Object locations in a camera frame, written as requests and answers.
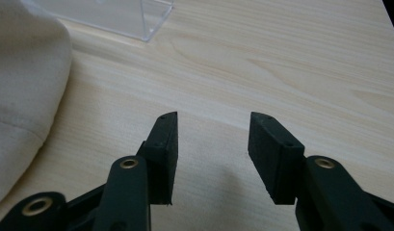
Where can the clear plastic box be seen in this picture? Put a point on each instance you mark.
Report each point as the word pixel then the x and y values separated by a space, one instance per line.
pixel 120 16

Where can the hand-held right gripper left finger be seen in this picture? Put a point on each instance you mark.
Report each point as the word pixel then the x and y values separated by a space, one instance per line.
pixel 162 157

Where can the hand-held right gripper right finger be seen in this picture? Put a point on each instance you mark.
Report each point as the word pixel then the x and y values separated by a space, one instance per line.
pixel 273 157

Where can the white cloth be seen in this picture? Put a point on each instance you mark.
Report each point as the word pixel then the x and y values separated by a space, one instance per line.
pixel 24 93

